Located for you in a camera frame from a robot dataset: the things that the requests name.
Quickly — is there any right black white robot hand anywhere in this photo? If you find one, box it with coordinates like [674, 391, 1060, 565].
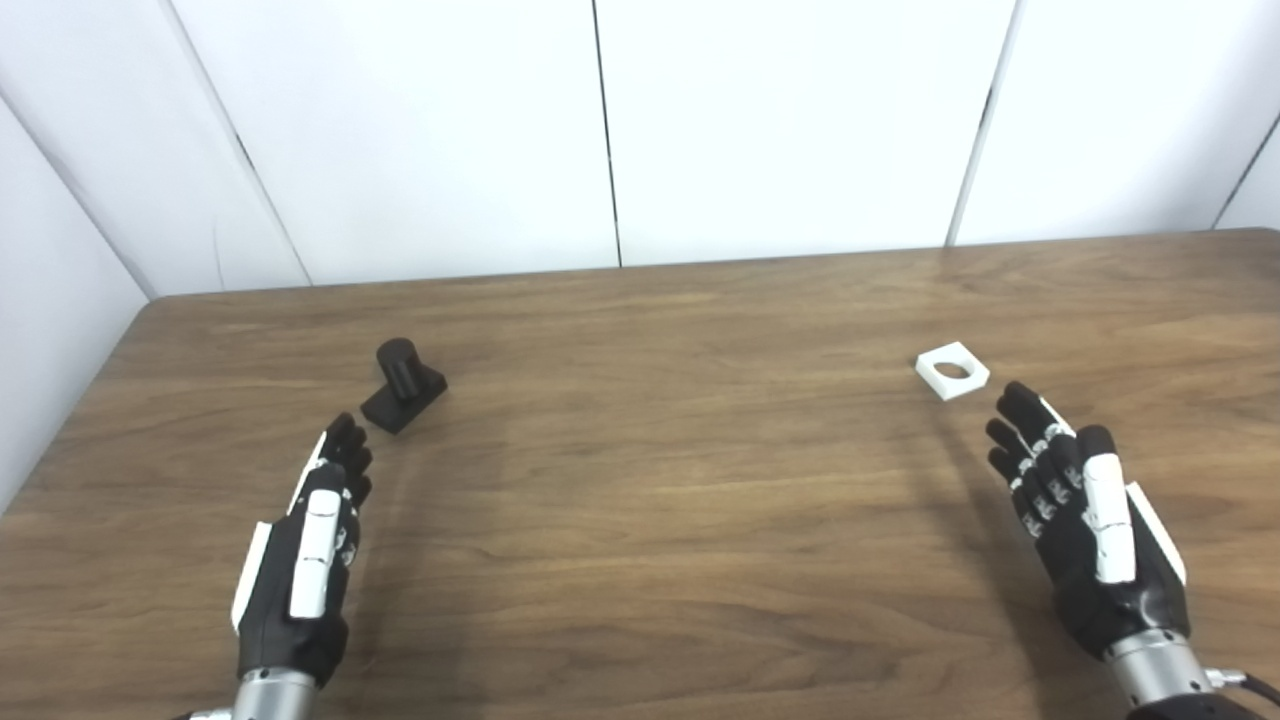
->
[985, 380, 1193, 661]

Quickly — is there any white square piece with hole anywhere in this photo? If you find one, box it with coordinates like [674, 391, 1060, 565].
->
[915, 341, 991, 402]

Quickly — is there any black peg with square base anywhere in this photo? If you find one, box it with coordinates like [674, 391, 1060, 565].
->
[360, 338, 448, 435]

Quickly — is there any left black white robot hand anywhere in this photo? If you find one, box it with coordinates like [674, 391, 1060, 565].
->
[231, 412, 374, 691]

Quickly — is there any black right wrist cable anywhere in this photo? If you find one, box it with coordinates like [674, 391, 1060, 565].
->
[1205, 668, 1280, 706]

